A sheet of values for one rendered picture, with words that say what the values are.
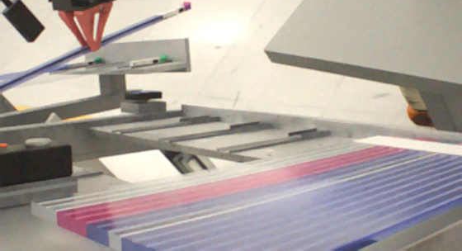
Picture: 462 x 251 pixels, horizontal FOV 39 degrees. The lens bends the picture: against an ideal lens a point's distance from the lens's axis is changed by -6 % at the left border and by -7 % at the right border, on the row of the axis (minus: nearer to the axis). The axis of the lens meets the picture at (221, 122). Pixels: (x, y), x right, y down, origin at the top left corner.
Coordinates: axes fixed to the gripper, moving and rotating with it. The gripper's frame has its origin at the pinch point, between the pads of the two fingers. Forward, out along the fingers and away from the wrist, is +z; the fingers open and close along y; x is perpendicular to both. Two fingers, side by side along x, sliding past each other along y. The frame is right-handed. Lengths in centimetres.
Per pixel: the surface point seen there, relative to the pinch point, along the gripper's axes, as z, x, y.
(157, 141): 9.7, -7.8, 18.1
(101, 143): 14.9, -3.0, 1.8
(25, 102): 82, 125, -196
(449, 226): -1, -31, 65
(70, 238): -3, -44, 42
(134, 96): 10.7, 6.5, 1.2
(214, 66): 54, 129, -76
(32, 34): -11.3, -27.5, 21.5
